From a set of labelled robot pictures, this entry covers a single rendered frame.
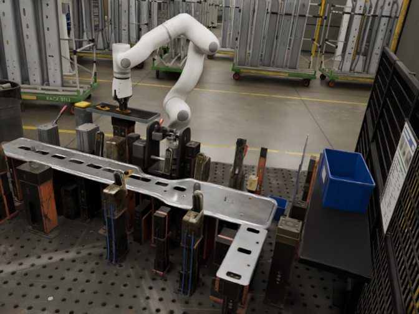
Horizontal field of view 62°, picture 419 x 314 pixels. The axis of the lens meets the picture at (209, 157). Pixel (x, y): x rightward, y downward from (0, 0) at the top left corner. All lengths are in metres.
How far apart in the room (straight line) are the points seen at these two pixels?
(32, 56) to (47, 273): 4.62
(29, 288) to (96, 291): 0.25
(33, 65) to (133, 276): 4.77
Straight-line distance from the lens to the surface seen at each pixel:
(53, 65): 5.81
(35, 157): 1.82
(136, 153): 1.71
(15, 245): 1.78
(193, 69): 1.91
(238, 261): 1.14
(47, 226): 1.76
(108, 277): 1.52
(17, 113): 4.35
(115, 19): 9.41
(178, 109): 1.87
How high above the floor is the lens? 1.75
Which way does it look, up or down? 25 degrees down
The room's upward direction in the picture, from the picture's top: 5 degrees clockwise
